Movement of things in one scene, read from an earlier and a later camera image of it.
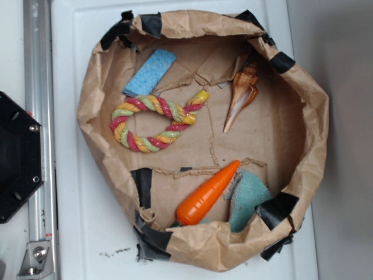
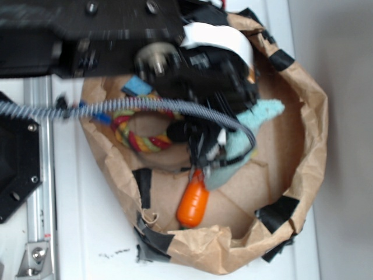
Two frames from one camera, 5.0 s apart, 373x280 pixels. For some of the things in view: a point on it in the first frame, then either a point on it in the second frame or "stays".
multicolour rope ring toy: (182, 117) stays
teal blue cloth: (246, 192) → (239, 149)
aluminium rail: (38, 96) stays
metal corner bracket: (37, 261) stays
